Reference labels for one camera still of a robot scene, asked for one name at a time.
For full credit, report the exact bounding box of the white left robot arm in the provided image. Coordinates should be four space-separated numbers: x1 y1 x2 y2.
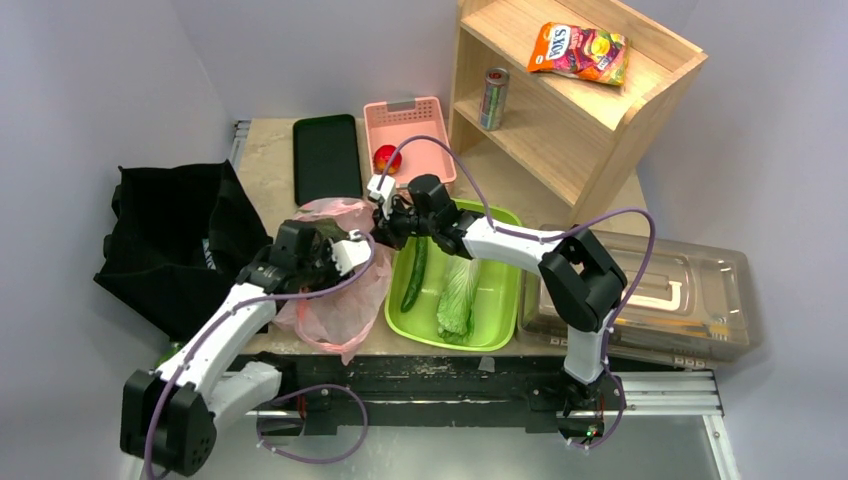
119 220 377 479

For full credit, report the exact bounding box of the napa cabbage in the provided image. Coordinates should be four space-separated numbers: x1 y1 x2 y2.
436 257 482 345

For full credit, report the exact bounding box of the black rectangular tray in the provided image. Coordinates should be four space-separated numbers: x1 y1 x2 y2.
292 114 363 206

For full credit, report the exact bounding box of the pink plastic grocery bag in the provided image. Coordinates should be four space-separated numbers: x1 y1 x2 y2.
273 198 392 365

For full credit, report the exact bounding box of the clear plastic toolbox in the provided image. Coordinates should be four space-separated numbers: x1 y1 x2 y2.
516 225 762 370

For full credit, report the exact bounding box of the green cucumber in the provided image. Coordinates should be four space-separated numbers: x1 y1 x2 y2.
400 237 429 313

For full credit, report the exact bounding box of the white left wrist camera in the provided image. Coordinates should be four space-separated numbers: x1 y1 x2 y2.
331 229 373 276

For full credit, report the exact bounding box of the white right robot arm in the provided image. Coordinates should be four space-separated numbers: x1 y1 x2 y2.
367 174 627 407

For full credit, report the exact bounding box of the orange snack packet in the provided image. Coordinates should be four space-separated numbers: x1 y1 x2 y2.
526 22 630 87

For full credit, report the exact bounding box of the wooden shelf unit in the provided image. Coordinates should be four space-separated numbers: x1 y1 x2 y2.
449 1 707 223

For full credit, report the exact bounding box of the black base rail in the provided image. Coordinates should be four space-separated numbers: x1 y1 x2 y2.
135 354 725 439

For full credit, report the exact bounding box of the green plastic tray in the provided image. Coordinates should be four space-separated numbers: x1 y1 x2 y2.
384 239 523 352

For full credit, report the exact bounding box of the silver drink can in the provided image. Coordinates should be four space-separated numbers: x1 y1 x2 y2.
479 67 510 131

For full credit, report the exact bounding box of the black cloth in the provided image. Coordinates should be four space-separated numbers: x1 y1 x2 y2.
94 161 271 342

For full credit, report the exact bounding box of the pink perforated plastic basket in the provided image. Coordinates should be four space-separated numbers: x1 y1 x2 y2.
363 96 457 189

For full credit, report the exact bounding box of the red tomato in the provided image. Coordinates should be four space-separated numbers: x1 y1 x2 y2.
372 145 403 175

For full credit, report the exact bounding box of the green netted melon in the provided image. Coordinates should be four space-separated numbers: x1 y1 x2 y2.
313 218 349 242

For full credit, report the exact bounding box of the green bottle under table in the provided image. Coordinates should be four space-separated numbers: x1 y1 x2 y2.
155 342 184 369

